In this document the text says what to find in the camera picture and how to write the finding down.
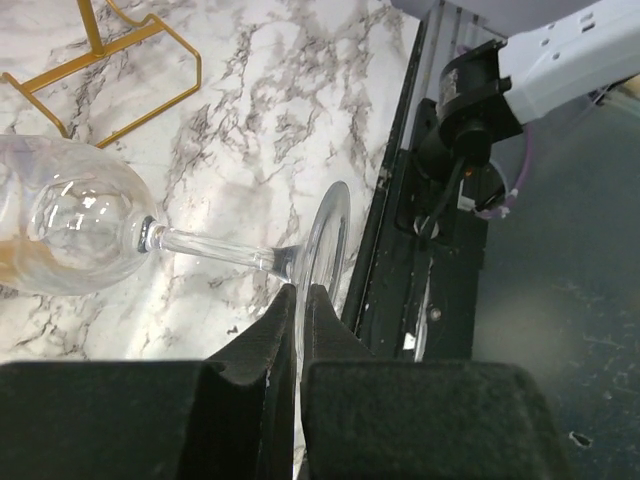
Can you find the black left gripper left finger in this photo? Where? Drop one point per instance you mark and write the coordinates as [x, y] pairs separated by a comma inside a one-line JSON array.
[[229, 416]]

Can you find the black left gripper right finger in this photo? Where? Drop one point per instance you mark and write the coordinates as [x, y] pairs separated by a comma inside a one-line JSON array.
[[368, 418]]

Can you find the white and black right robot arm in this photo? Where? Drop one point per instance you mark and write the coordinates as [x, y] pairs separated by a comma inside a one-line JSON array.
[[525, 90]]

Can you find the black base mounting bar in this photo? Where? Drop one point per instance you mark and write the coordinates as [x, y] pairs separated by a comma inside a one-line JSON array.
[[413, 291]]

